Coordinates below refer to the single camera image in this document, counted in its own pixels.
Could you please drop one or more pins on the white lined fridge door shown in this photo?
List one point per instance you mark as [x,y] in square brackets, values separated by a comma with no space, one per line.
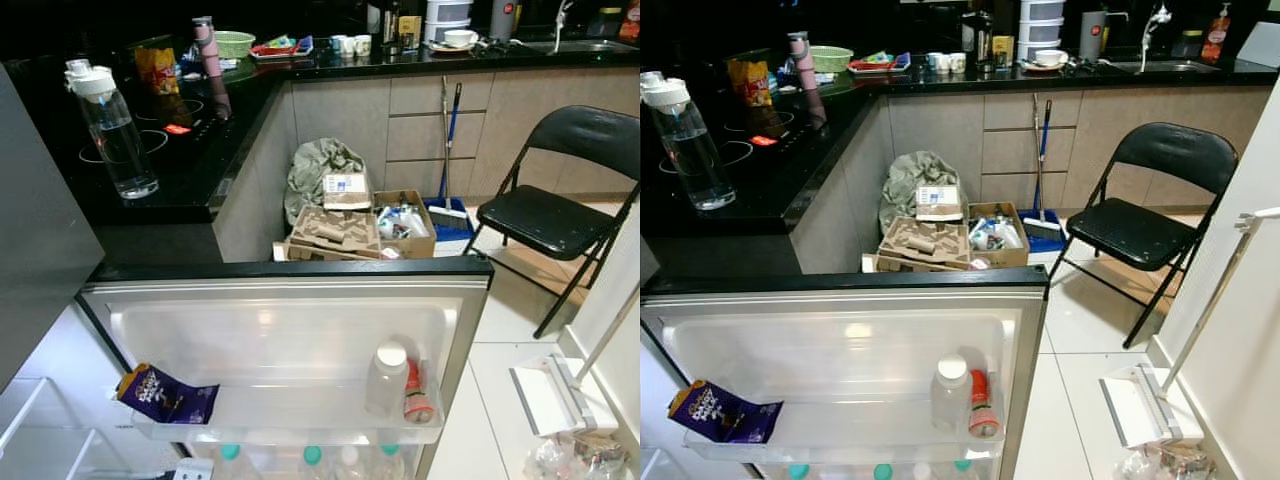
[290,330]
[850,350]

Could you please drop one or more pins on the black folding chair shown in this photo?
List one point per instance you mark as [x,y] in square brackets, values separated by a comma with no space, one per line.
[1135,235]
[545,220]

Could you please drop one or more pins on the large clear water bottle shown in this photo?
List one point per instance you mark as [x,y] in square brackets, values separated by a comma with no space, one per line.
[115,140]
[690,150]

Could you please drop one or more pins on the black top kitchen counter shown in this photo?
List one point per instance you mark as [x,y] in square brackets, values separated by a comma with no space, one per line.
[770,200]
[190,190]

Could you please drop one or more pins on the black induction hob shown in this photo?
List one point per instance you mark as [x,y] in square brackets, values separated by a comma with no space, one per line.
[185,115]
[770,125]

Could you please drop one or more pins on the white flat mop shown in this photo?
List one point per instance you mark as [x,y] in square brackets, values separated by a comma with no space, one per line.
[1135,405]
[545,395]

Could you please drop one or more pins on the yellow orange snack bag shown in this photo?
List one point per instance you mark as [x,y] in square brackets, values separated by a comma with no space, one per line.
[157,72]
[750,85]

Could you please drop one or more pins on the blue dustpan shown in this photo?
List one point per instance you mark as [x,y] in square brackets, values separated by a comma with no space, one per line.
[1043,235]
[450,222]

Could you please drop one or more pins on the purple chocolate bag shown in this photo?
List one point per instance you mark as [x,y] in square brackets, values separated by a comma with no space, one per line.
[720,415]
[165,398]

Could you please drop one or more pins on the steel kitchen sink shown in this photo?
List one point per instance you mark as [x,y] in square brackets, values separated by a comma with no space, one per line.
[575,46]
[1165,67]

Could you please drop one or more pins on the orange dish soap bottle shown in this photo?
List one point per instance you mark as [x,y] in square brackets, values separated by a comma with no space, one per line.
[1215,40]
[630,22]

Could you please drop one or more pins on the open cardboard box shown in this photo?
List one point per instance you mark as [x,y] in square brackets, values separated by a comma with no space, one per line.
[1000,258]
[415,245]

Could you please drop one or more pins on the clear plastic bag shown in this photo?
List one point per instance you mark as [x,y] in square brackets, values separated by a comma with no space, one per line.
[570,460]
[1160,465]

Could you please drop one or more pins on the chrome kitchen faucet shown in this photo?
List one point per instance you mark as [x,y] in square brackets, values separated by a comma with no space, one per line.
[1155,25]
[560,20]

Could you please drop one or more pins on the pink tumbler bottle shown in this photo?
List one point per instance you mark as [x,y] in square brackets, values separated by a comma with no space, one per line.
[802,65]
[208,55]

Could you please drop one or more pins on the grey electric kettle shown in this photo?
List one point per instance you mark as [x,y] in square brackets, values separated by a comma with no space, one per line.
[1092,38]
[503,20]

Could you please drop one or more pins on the green plastic basket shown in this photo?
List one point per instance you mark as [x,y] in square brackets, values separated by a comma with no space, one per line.
[235,45]
[832,60]

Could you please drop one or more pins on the white cup with saucer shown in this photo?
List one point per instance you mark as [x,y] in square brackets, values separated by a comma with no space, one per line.
[1050,58]
[460,39]

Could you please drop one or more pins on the clear bottle green cap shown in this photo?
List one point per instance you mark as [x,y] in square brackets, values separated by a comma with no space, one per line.
[390,451]
[798,471]
[882,472]
[230,453]
[960,465]
[312,456]

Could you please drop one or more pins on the moulded cardboard tray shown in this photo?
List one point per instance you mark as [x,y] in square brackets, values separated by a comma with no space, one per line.
[920,245]
[335,235]

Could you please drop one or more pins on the grey green rubbish bag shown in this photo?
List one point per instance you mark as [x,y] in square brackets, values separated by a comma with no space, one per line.
[915,178]
[320,165]

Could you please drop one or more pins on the white capped plastic bottle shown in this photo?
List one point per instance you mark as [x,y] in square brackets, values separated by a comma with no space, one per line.
[385,385]
[950,400]

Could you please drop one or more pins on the white stacked food container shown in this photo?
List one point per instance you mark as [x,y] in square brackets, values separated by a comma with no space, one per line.
[448,15]
[1042,25]

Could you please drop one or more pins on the small labelled cardboard box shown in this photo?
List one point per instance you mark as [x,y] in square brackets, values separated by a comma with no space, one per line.
[940,200]
[347,190]

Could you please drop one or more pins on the red blue tray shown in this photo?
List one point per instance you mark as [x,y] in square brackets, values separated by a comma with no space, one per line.
[280,50]
[880,64]

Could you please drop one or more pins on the tall yellow carton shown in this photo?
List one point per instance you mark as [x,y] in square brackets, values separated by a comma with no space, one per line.
[415,32]
[1003,52]

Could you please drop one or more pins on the black steel thermos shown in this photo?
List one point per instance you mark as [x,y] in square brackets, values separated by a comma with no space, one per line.
[977,40]
[391,30]

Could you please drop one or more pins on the small white cup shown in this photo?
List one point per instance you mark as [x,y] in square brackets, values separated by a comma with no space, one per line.
[935,62]
[362,46]
[956,63]
[340,45]

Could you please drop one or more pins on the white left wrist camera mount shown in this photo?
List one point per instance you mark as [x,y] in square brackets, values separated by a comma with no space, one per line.
[195,470]

